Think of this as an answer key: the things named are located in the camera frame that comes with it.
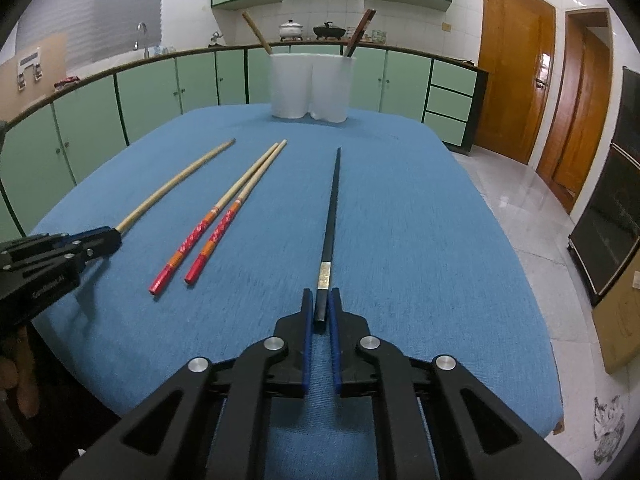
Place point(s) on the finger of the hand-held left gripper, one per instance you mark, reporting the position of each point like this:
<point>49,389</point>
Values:
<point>92,233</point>
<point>102,247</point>

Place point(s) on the person's left hand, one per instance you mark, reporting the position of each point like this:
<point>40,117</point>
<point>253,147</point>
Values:
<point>27,380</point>

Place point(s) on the black wok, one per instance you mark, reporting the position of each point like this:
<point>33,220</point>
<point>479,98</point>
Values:
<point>330,31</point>

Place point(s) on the plain bamboo chopstick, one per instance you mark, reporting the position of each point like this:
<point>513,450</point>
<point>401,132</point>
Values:
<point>257,34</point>
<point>175,180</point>

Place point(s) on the grey window blind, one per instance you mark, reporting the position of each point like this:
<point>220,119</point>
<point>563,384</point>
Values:
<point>100,5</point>

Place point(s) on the green base cabinet with drawers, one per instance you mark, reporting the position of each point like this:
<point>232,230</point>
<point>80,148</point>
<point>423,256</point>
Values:
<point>410,85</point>

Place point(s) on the dark brown chopstick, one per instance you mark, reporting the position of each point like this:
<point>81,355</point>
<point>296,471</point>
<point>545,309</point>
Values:
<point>356,34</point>
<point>366,27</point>

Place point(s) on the red cloth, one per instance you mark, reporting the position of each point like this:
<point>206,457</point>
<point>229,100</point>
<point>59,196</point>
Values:
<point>66,82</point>

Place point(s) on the cardboard box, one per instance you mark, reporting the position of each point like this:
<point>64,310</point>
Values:
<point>620,330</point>

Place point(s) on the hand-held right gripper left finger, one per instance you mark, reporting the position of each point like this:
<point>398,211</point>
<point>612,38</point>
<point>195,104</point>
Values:
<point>305,350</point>

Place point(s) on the wooden door in doorway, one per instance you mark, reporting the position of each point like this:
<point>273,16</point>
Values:
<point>575,110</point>

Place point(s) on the black glass cabinet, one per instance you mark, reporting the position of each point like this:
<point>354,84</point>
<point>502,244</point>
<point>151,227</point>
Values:
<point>610,200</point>

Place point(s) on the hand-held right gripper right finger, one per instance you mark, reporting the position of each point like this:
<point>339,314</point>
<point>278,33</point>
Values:
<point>336,350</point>

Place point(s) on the glass jar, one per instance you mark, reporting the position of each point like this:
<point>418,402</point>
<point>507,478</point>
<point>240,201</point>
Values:
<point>382,37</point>
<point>370,37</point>

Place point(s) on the metal faucet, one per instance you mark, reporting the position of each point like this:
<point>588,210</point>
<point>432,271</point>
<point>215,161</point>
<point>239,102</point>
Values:
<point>144,40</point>

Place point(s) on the white plastic utensil holder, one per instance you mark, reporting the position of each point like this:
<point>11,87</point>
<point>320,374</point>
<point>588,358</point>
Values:
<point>290,90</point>

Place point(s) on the green base cabinet run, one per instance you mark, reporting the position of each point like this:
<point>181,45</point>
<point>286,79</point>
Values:
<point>150,95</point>

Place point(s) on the red-ended bamboo chopstick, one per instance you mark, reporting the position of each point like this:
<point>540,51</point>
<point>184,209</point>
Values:
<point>210,249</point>
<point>172,267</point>

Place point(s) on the blue tablecloth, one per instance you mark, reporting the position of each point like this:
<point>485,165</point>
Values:
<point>425,210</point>

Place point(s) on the black chopstick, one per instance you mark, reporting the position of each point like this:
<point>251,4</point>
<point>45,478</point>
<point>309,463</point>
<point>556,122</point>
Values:
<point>331,220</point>

